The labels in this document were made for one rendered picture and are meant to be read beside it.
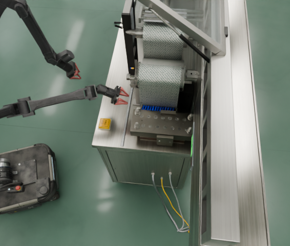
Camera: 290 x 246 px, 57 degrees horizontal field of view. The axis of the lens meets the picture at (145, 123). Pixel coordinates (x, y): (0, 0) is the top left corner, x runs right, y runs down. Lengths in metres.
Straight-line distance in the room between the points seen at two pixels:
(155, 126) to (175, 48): 0.48
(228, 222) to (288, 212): 1.95
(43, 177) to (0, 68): 1.75
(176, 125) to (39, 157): 1.42
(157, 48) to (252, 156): 0.85
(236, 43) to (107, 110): 0.93
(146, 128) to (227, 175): 0.84
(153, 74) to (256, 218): 0.88
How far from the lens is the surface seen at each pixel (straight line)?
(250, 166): 1.16
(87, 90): 1.61
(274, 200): 2.75
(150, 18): 1.60
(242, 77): 1.38
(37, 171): 2.56
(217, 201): 0.85
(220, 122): 0.96
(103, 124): 1.79
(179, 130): 1.63
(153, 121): 1.65
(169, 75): 1.50
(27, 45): 3.88
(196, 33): 1.06
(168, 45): 1.63
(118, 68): 2.09
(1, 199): 2.62
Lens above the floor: 2.47
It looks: 61 degrees down
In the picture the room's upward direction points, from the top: 4 degrees counter-clockwise
